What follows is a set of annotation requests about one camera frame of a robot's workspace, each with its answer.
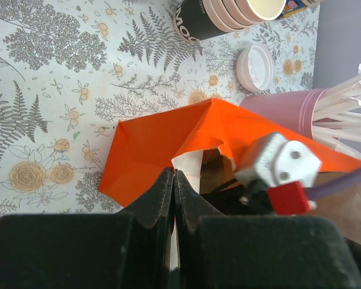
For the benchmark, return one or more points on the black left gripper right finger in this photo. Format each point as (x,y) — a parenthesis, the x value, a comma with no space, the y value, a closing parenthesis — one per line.
(218,251)

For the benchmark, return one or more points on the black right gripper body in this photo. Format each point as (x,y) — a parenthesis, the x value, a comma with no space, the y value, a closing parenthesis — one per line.
(233,198)

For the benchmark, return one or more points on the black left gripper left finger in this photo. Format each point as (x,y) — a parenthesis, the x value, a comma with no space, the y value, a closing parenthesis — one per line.
(128,249)

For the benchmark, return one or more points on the orange paper bag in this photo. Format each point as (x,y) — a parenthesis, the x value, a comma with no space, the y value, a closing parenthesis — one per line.
(255,147)

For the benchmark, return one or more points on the stack of paper cups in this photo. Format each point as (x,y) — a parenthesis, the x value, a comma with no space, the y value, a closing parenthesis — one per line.
(197,20)

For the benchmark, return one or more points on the pink straw holder cup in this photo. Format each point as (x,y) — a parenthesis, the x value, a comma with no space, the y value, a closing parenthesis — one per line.
(292,110)

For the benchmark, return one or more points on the stack of white lids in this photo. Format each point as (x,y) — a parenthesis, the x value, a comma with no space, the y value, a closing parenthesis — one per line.
(255,68)

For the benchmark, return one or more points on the floral table mat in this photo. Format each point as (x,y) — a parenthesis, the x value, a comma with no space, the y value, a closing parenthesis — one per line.
(70,71)

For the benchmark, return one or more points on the wrapped toilet paper roll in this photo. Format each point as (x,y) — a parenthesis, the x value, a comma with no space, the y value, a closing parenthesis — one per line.
(294,6)

